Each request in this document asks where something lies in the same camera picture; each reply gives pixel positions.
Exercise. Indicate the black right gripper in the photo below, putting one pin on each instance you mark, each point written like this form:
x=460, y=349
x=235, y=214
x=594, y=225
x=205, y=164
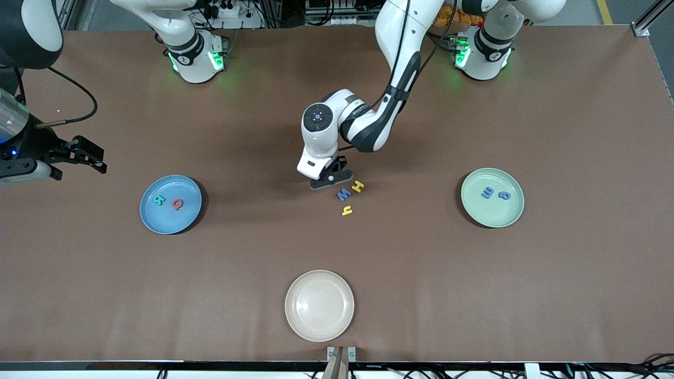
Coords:
x=32, y=147

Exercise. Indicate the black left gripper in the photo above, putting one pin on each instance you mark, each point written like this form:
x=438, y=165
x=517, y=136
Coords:
x=344, y=163

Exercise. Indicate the blue foam uppercase W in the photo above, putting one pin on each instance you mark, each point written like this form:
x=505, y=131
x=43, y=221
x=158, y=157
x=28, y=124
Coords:
x=344, y=195

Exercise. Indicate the teal foam uppercase R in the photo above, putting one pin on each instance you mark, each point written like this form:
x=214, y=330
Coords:
x=158, y=200

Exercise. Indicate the red foam uppercase Q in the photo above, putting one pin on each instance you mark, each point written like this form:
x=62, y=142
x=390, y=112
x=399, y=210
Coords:
x=175, y=201

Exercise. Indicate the blue foam lowercase m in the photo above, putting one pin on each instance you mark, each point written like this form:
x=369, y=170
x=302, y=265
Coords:
x=487, y=193

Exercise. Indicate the blue foam lowercase a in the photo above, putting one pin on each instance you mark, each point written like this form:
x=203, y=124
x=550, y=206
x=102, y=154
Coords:
x=508, y=196

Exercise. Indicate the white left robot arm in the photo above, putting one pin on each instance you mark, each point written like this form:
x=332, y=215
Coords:
x=405, y=31

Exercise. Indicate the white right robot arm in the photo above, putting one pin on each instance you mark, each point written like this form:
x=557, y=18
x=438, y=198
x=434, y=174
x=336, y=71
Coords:
x=181, y=52

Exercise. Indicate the yellow foam uppercase H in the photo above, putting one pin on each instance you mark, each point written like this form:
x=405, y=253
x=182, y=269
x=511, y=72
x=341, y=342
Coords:
x=358, y=186

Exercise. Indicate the yellow foam lowercase h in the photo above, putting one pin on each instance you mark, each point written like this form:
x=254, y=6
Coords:
x=347, y=211

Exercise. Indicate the blue plate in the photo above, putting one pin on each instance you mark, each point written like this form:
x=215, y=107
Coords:
x=171, y=221

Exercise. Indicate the beige plate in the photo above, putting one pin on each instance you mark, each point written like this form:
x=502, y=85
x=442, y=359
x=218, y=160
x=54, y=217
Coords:
x=319, y=305

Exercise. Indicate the green plate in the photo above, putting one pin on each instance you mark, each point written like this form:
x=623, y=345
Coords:
x=495, y=216

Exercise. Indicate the green-lit right base box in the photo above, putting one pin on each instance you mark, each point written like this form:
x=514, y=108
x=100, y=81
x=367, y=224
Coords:
x=218, y=58

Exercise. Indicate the green-lit base box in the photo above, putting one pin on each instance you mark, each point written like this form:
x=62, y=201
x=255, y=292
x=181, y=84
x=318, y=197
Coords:
x=218, y=58
x=462, y=52

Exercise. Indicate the green-lit left base box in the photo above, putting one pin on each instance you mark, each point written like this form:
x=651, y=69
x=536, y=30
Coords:
x=462, y=52

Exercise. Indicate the white power strip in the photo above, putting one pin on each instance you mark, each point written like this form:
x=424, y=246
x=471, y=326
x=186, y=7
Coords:
x=226, y=8

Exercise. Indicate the orange objects pile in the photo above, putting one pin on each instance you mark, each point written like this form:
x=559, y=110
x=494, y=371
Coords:
x=458, y=18

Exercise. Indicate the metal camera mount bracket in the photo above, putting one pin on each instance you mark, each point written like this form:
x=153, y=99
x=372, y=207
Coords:
x=331, y=351

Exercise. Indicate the aluminium frame profile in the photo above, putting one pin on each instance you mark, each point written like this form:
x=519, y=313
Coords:
x=640, y=29

